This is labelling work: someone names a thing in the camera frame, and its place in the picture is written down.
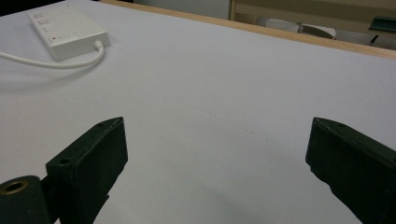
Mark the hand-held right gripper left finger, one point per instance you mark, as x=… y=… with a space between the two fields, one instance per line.
x=90 y=165

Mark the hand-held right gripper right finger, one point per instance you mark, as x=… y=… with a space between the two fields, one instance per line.
x=351 y=165

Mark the white power strip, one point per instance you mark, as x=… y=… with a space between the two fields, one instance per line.
x=67 y=31

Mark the dark green box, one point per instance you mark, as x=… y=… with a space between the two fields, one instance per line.
x=383 y=24

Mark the wooden shelf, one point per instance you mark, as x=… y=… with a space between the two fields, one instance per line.
x=311 y=12

